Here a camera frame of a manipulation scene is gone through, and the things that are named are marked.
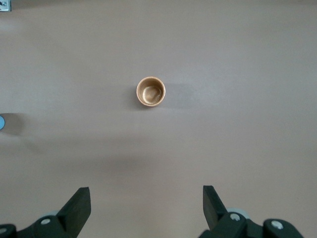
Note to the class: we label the blue cup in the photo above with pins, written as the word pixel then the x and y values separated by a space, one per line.
pixel 1 122

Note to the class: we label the brown cylindrical cup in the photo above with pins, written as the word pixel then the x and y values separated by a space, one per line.
pixel 151 91

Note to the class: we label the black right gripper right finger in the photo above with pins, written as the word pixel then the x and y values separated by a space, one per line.
pixel 218 220

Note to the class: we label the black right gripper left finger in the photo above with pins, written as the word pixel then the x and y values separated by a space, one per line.
pixel 71 218

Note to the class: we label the grey metal bracket plate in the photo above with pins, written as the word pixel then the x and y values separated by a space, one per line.
pixel 5 5

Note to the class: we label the brown table cover sheet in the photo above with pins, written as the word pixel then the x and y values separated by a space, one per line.
pixel 158 148

